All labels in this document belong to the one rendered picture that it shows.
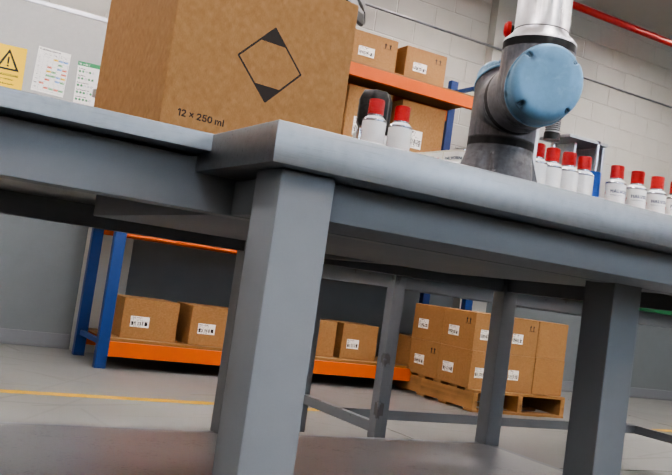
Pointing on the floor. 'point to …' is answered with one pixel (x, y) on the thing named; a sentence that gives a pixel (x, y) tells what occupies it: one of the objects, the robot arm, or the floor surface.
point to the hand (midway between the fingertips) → (363, 16)
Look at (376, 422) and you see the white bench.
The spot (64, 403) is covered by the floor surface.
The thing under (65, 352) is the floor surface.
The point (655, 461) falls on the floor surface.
